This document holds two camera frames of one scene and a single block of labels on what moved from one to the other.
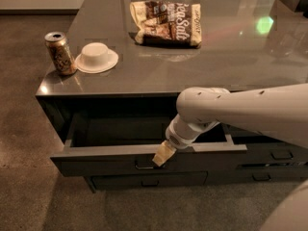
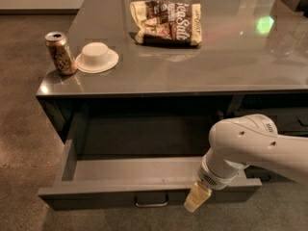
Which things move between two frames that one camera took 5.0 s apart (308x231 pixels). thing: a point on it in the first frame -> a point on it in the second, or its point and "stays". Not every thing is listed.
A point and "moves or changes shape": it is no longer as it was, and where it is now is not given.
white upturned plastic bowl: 95,57 stays
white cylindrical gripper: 174,139 -> 212,178
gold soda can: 61,53 stays
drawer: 125,145 moves or changes shape
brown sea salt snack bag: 167,23 stays
